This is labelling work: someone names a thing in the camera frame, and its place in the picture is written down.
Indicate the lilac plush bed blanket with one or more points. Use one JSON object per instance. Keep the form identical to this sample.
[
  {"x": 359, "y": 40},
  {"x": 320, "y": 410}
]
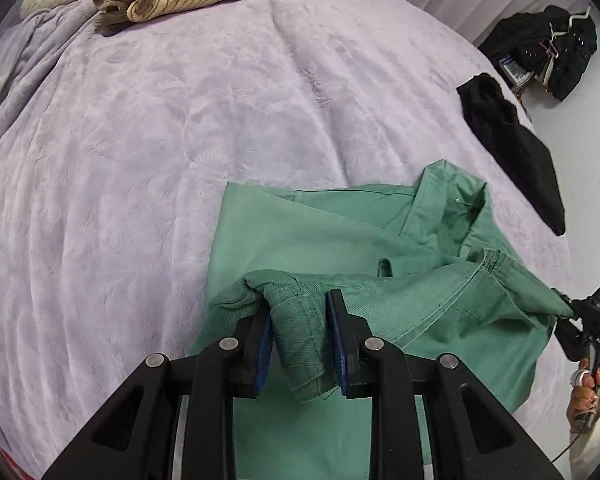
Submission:
[{"x": 115, "y": 152}]

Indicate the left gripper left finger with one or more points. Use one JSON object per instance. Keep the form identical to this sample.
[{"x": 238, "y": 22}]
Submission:
[{"x": 177, "y": 414}]

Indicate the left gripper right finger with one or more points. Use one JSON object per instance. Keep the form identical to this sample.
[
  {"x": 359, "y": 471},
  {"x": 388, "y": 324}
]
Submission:
[{"x": 420, "y": 403}]

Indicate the black folded garment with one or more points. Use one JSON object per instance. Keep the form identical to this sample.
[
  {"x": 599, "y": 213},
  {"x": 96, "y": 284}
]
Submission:
[{"x": 494, "y": 121}]

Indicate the black clothes pile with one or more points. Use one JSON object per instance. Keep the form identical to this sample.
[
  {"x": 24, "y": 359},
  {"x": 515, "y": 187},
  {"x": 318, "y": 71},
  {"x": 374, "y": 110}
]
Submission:
[{"x": 552, "y": 47}]

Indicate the person right hand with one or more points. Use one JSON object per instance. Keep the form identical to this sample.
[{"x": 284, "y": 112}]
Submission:
[{"x": 585, "y": 396}]

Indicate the green work jacket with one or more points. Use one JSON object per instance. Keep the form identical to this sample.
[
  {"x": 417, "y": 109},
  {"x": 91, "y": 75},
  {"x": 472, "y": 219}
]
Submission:
[{"x": 425, "y": 265}]

